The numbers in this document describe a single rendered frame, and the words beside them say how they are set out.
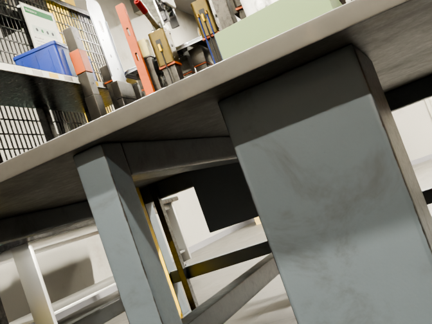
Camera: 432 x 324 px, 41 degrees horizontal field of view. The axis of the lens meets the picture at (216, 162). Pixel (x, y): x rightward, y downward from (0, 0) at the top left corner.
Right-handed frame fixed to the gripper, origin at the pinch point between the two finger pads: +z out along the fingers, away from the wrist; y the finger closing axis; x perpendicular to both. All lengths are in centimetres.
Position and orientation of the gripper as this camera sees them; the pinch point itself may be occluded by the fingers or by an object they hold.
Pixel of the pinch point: (170, 22)
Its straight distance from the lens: 211.4
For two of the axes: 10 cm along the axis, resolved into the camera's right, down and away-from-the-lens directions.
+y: 3.0, -0.4, 9.5
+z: 3.3, 9.4, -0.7
